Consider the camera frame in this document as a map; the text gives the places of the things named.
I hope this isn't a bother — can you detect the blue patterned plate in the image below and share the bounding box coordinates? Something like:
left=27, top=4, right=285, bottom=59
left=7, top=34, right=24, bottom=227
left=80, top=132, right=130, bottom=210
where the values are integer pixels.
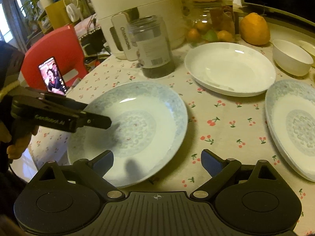
left=265, top=79, right=315, bottom=182
left=67, top=82, right=188, bottom=188

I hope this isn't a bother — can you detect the plain white plate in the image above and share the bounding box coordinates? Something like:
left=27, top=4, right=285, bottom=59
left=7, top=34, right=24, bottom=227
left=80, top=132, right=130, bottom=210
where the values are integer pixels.
left=184, top=42, right=276, bottom=97

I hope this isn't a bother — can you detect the large white bowl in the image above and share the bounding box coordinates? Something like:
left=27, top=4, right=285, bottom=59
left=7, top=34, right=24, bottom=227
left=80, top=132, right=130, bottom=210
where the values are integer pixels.
left=272, top=40, right=314, bottom=77

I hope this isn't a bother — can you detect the cream bowl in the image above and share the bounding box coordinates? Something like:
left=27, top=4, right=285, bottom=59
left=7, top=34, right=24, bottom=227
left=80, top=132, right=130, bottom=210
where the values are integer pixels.
left=298, top=41, right=315, bottom=68

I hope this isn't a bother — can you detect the person's left hand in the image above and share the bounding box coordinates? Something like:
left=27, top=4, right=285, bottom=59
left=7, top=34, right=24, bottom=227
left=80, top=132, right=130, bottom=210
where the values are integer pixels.
left=1, top=122, right=39, bottom=160

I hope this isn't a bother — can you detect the smartphone with video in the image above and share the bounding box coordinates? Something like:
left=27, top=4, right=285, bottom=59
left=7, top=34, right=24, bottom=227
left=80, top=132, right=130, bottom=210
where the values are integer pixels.
left=38, top=57, right=67, bottom=95

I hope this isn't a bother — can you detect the cherry print tablecloth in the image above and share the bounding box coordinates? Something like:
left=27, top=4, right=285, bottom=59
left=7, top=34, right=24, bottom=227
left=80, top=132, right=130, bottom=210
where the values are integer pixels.
left=29, top=45, right=314, bottom=235

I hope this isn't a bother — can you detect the red plastic chair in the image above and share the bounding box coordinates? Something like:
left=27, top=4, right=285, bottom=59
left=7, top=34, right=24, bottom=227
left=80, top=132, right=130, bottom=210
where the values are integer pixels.
left=21, top=25, right=88, bottom=90

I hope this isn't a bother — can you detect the framed picture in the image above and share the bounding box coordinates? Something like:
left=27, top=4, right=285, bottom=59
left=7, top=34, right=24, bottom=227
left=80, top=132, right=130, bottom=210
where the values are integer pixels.
left=81, top=0, right=95, bottom=17

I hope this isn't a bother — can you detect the small white fan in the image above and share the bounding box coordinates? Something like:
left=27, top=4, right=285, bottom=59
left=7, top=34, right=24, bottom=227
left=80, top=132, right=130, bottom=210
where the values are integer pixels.
left=63, top=0, right=81, bottom=22

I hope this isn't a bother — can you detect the cream air fryer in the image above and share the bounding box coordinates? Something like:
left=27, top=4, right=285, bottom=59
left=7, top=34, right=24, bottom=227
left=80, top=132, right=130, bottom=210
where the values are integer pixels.
left=91, top=0, right=185, bottom=61

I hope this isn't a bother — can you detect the large orange on table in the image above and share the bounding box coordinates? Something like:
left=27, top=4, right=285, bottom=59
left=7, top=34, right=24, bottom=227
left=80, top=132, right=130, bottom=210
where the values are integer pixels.
left=239, top=12, right=270, bottom=46

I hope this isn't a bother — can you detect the glass jar of kumquats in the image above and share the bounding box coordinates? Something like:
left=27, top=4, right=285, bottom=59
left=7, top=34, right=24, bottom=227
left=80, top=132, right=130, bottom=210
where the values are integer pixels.
left=184, top=0, right=235, bottom=47

